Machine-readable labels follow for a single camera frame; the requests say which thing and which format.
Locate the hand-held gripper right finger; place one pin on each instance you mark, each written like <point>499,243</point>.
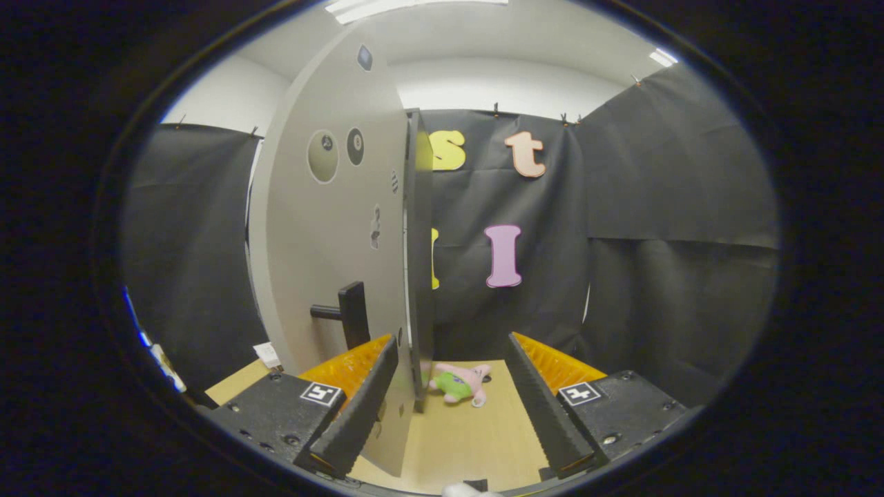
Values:
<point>545,414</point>

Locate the small ceiling light panel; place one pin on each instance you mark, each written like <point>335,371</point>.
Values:
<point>663,57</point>

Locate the dark grey shoe cabinet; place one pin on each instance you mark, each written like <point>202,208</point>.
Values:
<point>420,276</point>

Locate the black backdrop cloth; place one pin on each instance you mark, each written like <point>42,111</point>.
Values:
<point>656,276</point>

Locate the pink and green plush toy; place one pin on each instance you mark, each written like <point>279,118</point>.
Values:
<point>459,383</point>

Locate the long ceiling light panel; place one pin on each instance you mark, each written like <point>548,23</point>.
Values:
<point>414,7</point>

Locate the white cluttered objects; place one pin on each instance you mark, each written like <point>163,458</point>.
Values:
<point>166,366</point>

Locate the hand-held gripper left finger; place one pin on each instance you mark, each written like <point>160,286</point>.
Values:
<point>362,407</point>

